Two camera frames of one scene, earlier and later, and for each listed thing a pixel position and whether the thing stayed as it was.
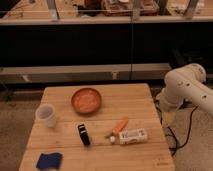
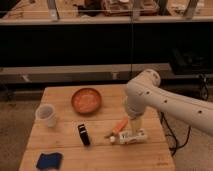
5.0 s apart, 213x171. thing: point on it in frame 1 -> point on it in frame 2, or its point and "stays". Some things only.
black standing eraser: [84, 134] stays
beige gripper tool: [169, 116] -> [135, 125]
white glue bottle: [130, 136] stays
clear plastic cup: [45, 113] stays
